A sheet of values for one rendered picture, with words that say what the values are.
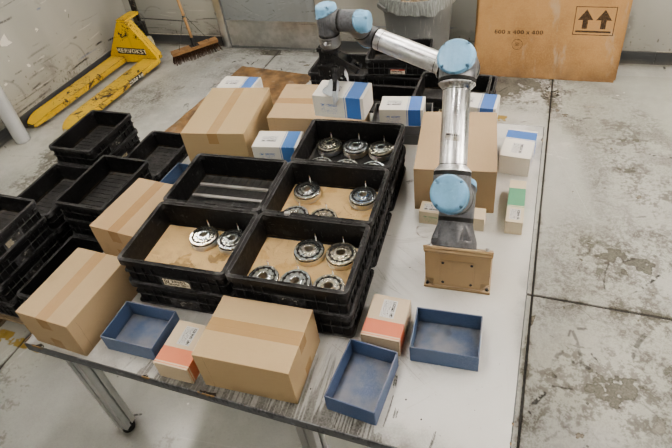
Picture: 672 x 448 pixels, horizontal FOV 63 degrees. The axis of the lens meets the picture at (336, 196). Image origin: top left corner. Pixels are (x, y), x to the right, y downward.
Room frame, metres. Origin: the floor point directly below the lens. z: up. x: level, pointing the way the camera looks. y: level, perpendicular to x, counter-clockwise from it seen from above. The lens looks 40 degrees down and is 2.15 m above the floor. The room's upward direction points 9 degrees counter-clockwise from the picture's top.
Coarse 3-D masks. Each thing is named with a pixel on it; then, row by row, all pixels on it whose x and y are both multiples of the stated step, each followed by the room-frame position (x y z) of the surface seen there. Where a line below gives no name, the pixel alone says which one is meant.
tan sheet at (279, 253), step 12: (276, 240) 1.39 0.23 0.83; (288, 240) 1.38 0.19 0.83; (264, 252) 1.34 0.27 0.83; (276, 252) 1.33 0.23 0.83; (288, 252) 1.33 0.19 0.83; (264, 264) 1.29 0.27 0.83; (276, 264) 1.28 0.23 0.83; (288, 264) 1.27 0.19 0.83; (324, 264) 1.24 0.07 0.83; (312, 276) 1.20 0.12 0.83; (348, 276) 1.18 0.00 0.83
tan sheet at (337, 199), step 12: (324, 192) 1.62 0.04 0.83; (336, 192) 1.61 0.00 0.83; (348, 192) 1.59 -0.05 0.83; (288, 204) 1.58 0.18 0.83; (300, 204) 1.57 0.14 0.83; (312, 204) 1.56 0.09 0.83; (324, 204) 1.55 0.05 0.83; (336, 204) 1.54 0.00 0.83; (348, 204) 1.53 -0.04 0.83; (348, 216) 1.46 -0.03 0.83; (360, 216) 1.45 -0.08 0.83
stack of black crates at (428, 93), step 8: (424, 72) 2.87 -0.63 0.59; (424, 80) 2.85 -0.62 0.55; (432, 80) 2.85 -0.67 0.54; (480, 80) 2.73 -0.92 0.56; (488, 80) 2.71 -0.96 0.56; (416, 88) 2.70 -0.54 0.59; (424, 88) 2.85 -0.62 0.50; (432, 88) 2.85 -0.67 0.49; (440, 88) 2.83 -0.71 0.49; (480, 88) 2.73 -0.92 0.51; (488, 88) 2.58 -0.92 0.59; (432, 96) 2.76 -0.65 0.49; (440, 96) 2.75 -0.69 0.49; (440, 104) 2.56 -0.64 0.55
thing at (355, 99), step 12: (324, 84) 1.89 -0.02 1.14; (348, 84) 1.86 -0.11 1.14; (360, 84) 1.84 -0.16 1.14; (312, 96) 1.82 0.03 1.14; (324, 96) 1.80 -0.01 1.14; (348, 96) 1.77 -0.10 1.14; (360, 96) 1.76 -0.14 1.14; (372, 96) 1.84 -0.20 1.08; (324, 108) 1.80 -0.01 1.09; (336, 108) 1.78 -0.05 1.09; (348, 108) 1.76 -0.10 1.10; (360, 108) 1.74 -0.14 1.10
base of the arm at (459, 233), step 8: (440, 216) 1.30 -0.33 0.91; (448, 216) 1.28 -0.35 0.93; (440, 224) 1.28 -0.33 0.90; (448, 224) 1.26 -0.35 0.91; (456, 224) 1.25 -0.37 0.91; (464, 224) 1.25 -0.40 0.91; (472, 224) 1.27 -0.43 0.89; (440, 232) 1.25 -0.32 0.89; (448, 232) 1.24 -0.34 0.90; (456, 232) 1.23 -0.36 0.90; (464, 232) 1.23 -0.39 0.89; (472, 232) 1.24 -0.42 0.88; (432, 240) 1.25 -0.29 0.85; (440, 240) 1.23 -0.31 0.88; (448, 240) 1.21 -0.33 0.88; (456, 240) 1.21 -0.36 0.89; (464, 240) 1.22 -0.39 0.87; (472, 240) 1.22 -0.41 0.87; (464, 248) 1.19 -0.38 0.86; (472, 248) 1.20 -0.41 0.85
